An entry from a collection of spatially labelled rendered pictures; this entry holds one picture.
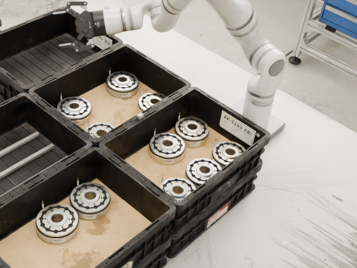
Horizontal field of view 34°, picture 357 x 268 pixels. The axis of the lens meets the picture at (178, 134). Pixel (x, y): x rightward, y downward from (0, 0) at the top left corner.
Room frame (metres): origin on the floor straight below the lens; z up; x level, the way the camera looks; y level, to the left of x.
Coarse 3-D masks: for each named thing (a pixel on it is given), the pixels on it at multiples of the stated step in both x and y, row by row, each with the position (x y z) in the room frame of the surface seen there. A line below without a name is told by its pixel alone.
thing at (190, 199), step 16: (176, 96) 1.35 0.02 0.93; (208, 96) 1.37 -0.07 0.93; (128, 128) 1.18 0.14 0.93; (256, 128) 1.26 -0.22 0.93; (256, 144) 1.19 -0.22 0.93; (240, 160) 1.11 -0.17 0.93; (144, 176) 1.01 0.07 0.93; (224, 176) 1.06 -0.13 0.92; (160, 192) 0.96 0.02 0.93; (192, 192) 0.97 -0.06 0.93; (176, 208) 0.93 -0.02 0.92
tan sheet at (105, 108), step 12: (84, 96) 1.41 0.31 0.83; (96, 96) 1.42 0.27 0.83; (108, 96) 1.43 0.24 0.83; (132, 96) 1.44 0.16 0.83; (96, 108) 1.36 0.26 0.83; (108, 108) 1.37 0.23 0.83; (120, 108) 1.37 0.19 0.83; (132, 108) 1.38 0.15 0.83; (96, 120) 1.30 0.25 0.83; (108, 120) 1.31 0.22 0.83; (120, 120) 1.32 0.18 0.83
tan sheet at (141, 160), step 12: (168, 132) 1.30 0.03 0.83; (216, 132) 1.33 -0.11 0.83; (204, 144) 1.27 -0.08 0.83; (132, 156) 1.17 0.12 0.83; (144, 156) 1.18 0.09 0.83; (192, 156) 1.21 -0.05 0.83; (204, 156) 1.21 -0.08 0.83; (144, 168) 1.13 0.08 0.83; (156, 168) 1.14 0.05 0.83; (168, 168) 1.15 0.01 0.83; (180, 168) 1.15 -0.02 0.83; (156, 180) 1.09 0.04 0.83
